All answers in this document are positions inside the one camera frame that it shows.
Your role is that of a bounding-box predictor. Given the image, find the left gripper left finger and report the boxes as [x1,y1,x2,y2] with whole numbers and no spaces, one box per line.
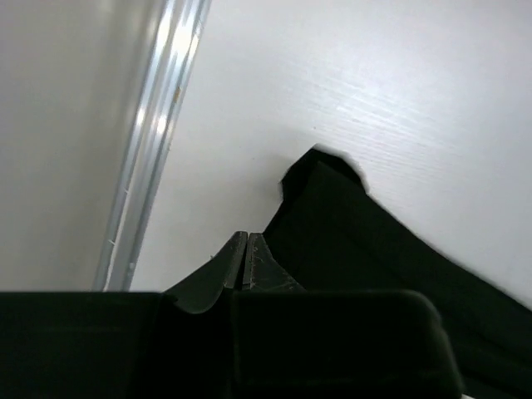
[1,232,248,398]

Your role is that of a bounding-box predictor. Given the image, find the left aluminium rail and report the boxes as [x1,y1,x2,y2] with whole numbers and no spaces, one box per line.
[92,1,211,291]

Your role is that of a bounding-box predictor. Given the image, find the black trousers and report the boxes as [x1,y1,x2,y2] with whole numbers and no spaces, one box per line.
[264,147,531,398]

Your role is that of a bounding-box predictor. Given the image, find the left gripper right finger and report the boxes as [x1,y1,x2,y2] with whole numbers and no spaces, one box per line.
[230,234,464,398]

